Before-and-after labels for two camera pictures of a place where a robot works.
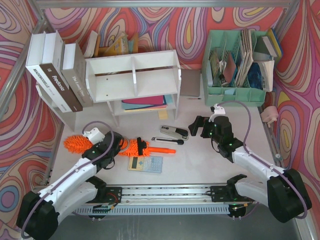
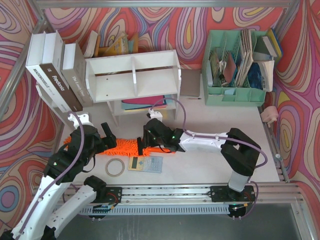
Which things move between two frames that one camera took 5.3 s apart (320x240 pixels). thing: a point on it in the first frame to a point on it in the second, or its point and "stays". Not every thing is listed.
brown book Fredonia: [52, 50] stays
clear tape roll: [124, 143] to [123, 169]
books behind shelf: [121, 45] stays
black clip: [141, 145] stays
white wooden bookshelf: [134, 84] stays
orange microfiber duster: [79, 144] stays
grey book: [74, 68] stays
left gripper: [141, 146] to [107, 139]
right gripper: [205, 127] to [144, 141]
